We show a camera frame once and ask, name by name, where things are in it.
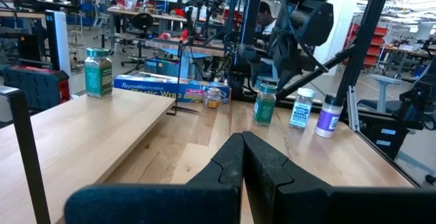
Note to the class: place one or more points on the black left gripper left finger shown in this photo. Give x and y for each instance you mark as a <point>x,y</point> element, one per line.
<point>204,203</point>

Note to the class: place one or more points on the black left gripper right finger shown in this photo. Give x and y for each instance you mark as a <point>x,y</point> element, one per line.
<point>306,207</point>

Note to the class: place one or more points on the green-lidded green spice jar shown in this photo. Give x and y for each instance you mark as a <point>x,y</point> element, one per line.
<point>98,77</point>
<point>264,110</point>

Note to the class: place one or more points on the bagel seasoning jar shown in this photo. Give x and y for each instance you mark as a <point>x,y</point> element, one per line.
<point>301,113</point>

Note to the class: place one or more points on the purple-label spice jar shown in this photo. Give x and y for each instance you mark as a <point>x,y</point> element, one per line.
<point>327,120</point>

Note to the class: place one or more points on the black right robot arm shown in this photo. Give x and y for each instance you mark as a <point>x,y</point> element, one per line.
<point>310,19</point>

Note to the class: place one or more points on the small glass jar, cork stopper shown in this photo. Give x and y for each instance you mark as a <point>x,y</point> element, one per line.
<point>213,99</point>

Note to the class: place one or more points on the person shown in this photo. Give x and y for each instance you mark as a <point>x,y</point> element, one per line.
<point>265,19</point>

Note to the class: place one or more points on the blue storage bin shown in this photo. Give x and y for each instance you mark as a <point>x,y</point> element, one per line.
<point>160,68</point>

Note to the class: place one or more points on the blue plastic wrap box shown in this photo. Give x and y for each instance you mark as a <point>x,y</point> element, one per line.
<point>153,88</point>

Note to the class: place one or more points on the wooden workbench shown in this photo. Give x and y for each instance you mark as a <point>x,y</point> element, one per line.
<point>408,48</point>
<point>153,14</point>

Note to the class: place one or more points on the black control box, blue labels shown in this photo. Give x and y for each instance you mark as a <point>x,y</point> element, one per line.
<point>398,139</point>

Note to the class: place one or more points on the black office chair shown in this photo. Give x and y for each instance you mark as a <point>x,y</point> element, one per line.
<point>142,21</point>

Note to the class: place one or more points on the red storage shelving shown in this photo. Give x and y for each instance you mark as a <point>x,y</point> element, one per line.
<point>373,50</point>

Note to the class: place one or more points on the pale blue stool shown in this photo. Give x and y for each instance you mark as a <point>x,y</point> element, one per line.
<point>383,81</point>

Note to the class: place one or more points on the white tower with black panel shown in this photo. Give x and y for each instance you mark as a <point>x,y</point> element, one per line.
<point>61,43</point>

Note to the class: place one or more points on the dark tool crate, red latches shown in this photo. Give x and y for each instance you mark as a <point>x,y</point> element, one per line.
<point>34,88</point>

